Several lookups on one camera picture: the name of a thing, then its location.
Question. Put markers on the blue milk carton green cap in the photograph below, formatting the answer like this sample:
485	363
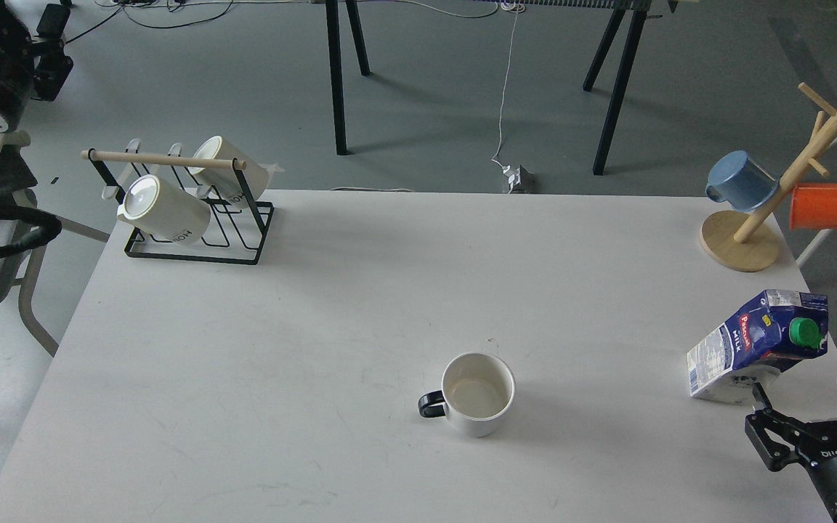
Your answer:
765	337

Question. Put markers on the white mug on rack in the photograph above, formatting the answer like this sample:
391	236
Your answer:
224	180
164	210

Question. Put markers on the white mug rear on rack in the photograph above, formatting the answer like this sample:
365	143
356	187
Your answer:
224	180

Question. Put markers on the white mug black handle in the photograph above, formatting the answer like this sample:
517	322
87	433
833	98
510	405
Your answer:
476	393

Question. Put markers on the white mug front on rack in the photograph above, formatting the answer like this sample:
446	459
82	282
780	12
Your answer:
164	210

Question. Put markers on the blue mug on tree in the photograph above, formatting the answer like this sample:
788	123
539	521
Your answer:
741	182

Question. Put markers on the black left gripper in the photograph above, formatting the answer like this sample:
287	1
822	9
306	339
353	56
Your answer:
17	76

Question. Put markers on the grey office chair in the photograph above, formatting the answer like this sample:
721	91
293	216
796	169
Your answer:
25	232

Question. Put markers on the black table legs right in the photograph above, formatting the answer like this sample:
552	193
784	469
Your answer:
639	10

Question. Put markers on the wooden mug tree stand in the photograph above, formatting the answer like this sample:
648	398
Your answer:
739	239

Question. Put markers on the orange mug on tree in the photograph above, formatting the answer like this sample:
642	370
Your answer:
813	206

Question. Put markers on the black wire mug rack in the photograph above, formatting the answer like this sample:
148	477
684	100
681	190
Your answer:
234	236

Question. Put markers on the white power adapter on floor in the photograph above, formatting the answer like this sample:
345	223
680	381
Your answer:
517	179

